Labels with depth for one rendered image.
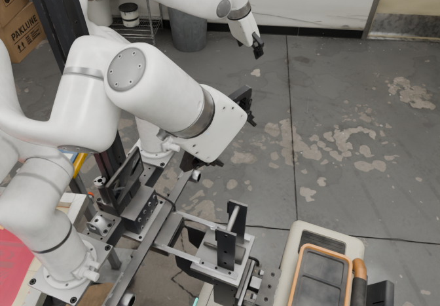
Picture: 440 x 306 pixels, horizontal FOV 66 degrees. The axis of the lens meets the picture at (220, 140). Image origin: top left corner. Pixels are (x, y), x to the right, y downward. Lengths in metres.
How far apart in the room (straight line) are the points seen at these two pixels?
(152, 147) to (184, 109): 0.71
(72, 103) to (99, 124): 0.04
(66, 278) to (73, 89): 0.60
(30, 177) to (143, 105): 0.41
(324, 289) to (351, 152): 1.90
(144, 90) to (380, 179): 2.49
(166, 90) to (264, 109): 2.71
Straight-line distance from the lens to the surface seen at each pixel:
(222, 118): 0.48
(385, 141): 3.04
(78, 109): 0.40
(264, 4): 4.04
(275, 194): 2.43
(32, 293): 1.15
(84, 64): 0.41
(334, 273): 1.08
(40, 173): 0.74
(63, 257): 0.85
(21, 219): 0.71
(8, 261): 1.28
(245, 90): 0.53
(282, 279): 1.15
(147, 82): 0.35
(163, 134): 0.45
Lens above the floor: 1.95
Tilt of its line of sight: 46 degrees down
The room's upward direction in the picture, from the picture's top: straight up
